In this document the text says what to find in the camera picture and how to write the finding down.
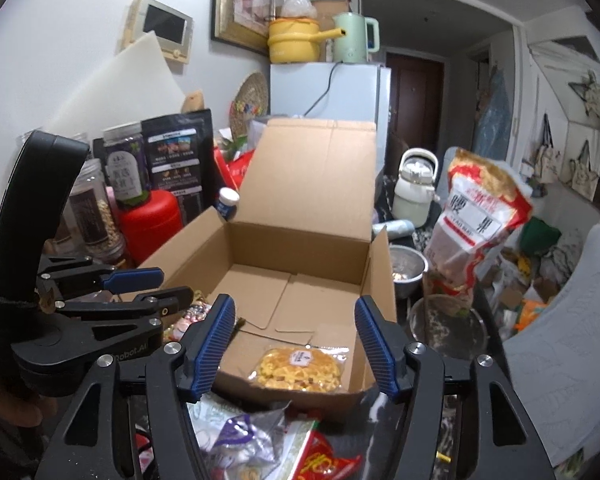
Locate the clear waffle packet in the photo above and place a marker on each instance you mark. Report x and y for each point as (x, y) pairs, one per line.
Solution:
(300, 370)

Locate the white cutting board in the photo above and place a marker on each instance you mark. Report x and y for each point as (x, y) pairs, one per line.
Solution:
(130, 85)

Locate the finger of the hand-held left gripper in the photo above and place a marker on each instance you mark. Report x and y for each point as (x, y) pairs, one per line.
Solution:
(130, 279)
(145, 304)

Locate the brown door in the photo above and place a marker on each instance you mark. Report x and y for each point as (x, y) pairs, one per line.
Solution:
(415, 105)

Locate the black snack pouch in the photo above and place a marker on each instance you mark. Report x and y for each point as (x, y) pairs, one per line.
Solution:
(180, 160)

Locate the red snack packet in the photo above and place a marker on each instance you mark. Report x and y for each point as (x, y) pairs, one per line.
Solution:
(325, 460)

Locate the brown cardboard box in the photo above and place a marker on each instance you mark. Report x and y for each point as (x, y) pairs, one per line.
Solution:
(300, 200)

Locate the dark glass jar white label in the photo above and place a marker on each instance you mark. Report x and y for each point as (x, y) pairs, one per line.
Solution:
(127, 170)

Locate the person's left hand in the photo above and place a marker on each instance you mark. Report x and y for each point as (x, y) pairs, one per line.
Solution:
(10, 410)

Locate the green electric kettle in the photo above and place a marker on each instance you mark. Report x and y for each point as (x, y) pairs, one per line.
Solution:
(352, 40)

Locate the red plastic container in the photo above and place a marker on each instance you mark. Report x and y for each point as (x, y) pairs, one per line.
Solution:
(150, 230)

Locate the glass jar with beans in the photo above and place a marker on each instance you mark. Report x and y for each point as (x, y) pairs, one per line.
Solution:
(92, 220)

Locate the white refrigerator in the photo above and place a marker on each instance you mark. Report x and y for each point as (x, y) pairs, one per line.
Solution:
(350, 95)

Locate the white thermos pot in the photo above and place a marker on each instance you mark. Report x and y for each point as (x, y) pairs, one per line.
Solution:
(414, 190)

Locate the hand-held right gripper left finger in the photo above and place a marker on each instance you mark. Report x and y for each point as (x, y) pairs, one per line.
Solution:
(212, 350)

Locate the woven straw fan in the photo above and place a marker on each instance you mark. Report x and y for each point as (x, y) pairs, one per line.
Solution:
(252, 100)

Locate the canvas tote bag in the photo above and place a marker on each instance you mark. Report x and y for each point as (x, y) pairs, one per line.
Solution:
(545, 155)
(582, 170)

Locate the green bag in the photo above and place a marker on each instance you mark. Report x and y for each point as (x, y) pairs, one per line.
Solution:
(540, 237)

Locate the metal bowl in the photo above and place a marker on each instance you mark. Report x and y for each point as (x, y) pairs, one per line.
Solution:
(407, 270)

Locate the clear plastic bag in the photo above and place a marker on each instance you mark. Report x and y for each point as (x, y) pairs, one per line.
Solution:
(297, 6)

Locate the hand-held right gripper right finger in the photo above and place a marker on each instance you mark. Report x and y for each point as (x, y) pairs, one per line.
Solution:
(375, 350)

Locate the purple snack packet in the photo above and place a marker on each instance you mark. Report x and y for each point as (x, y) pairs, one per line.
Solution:
(245, 440)

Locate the wall intercom panel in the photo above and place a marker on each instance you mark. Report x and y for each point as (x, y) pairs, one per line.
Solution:
(162, 25)

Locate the yellow pot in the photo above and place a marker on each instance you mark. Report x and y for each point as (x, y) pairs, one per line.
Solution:
(292, 40)

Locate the large red white snack bag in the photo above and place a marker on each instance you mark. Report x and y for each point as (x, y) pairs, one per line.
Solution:
(472, 225)

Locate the white quilted chair cushion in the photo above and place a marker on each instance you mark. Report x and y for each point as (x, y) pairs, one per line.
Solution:
(565, 350)

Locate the small white blue-capped bottle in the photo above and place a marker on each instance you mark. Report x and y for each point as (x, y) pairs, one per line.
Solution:
(227, 205)

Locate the glass measuring jug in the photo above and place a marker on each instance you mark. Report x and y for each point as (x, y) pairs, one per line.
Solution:
(445, 325)

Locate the framed picture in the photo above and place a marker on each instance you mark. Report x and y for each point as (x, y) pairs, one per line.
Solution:
(242, 0)

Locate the silver bottle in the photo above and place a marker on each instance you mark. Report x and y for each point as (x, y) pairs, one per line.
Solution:
(395, 228)

